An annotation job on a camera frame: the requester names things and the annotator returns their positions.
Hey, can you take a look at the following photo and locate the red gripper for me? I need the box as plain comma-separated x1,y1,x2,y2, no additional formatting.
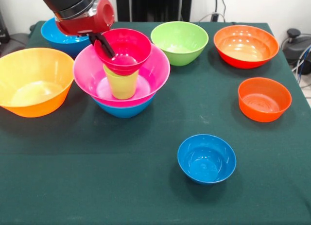
55,0,116,58

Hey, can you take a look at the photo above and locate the small crimson red bowl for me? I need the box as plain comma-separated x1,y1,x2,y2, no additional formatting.
94,28,153,76

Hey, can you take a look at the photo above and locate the large pink plastic bowl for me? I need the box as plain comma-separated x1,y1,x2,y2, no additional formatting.
72,42,171,108

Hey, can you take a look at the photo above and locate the lime green plastic cup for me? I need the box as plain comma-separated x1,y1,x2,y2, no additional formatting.
103,64,139,100

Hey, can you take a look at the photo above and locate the light blue plastic bowl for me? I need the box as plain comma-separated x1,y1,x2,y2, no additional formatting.
40,17,92,59
92,93,156,119

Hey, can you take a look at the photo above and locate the small dark blue bowl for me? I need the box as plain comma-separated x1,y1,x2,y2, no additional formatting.
177,134,237,186

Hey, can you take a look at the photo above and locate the lime green plastic bowl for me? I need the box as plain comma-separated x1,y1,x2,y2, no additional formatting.
150,21,209,67

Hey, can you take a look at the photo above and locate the large orange plastic bowl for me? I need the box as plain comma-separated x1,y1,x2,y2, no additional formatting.
0,47,75,118

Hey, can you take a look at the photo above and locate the dark grey floor equipment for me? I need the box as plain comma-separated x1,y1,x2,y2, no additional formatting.
0,10,31,59

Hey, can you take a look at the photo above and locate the wide red-orange plastic bowl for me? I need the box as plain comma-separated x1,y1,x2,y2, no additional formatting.
213,24,280,69

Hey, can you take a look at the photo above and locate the small red-orange plastic bowl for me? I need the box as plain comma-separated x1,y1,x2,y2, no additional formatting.
238,77,293,123

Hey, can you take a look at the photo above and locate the dark green tablecloth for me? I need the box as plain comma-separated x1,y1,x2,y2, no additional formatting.
0,20,311,225

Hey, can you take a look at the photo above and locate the black round floor stand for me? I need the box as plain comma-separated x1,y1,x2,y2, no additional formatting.
281,28,311,75

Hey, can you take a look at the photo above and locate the black pedestal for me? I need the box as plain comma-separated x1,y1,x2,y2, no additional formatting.
115,0,193,23

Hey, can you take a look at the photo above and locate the black power plug cable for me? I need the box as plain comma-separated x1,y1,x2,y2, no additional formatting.
210,0,227,23

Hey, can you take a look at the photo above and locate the tangle of floor cables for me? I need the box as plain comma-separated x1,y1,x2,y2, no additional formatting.
291,44,311,89

